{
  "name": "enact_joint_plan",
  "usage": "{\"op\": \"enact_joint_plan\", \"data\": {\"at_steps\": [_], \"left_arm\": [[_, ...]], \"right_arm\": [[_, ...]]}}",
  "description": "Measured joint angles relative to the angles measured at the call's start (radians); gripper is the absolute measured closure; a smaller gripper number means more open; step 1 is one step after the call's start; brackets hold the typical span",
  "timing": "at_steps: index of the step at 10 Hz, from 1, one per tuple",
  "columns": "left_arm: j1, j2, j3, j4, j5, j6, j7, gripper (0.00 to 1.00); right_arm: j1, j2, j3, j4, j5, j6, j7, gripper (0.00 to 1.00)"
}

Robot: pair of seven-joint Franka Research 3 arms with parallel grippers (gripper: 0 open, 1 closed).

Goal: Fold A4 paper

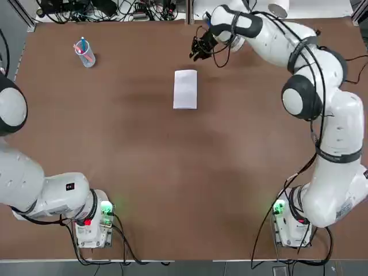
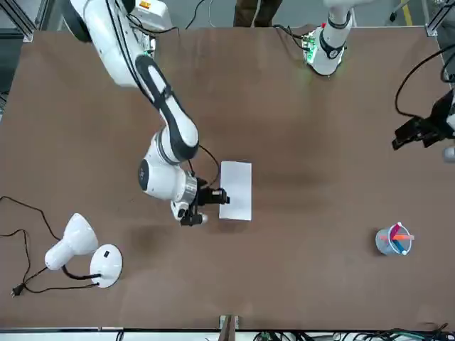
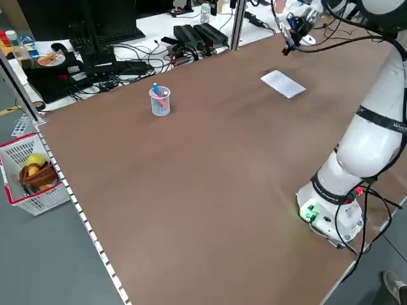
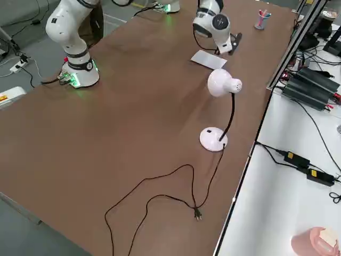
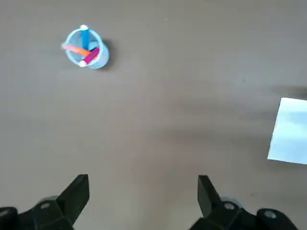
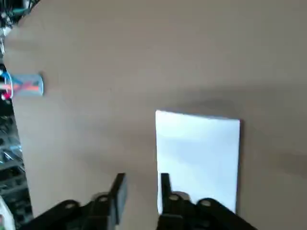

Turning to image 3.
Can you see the red pen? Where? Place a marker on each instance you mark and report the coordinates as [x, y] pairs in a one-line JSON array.
[[163, 101]]

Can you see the orange printed disc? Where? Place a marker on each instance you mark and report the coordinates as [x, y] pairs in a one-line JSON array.
[[51, 59]]

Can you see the white plastic basket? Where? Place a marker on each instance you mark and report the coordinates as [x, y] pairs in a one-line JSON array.
[[35, 197]]

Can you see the white plastic bottle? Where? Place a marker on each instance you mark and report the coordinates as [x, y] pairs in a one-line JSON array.
[[205, 13]]

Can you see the aluminium frame post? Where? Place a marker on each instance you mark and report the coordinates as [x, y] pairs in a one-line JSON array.
[[19, 89], [238, 22]]

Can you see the slotted aluminium table rail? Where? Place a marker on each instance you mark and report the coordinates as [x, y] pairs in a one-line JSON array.
[[86, 222]]

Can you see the black flat equipment box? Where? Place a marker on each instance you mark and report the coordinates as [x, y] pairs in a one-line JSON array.
[[51, 82]]

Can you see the black computer mouse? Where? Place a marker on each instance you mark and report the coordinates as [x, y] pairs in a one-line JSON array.
[[58, 47]]

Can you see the brown wicker basket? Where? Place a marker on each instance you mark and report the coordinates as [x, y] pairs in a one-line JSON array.
[[39, 178]]

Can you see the yellow ball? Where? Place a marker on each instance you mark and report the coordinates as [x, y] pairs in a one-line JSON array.
[[35, 159]]

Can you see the blue pen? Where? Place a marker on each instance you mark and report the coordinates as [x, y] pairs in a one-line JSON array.
[[156, 89]]

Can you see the person's shoe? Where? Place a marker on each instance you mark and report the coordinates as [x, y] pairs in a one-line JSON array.
[[395, 286]]

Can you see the black computer monitor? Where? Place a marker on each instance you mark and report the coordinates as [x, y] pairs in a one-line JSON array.
[[63, 16]]

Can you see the white A4 paper sheet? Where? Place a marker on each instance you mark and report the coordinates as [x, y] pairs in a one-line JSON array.
[[283, 83]]

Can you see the black monitor stand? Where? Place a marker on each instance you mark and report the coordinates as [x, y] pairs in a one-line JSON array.
[[98, 47]]

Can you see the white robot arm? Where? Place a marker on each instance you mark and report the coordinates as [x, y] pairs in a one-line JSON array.
[[365, 149]]

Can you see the black power adapter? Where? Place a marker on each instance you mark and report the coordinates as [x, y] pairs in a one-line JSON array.
[[254, 19]]

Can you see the black tape roll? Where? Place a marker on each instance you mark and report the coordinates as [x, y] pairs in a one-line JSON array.
[[39, 106]]

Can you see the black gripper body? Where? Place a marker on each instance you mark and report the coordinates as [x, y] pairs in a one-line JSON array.
[[302, 30]]

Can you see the black keyboard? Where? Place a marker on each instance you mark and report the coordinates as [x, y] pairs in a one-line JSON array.
[[127, 34]]

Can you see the black power brick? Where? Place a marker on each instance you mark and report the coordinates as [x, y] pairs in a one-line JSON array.
[[186, 34], [211, 33]]

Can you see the clear mesh pen cup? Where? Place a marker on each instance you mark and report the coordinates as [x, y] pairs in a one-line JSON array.
[[160, 106]]

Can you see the white capped jar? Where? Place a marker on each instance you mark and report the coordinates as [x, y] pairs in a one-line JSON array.
[[11, 37]]

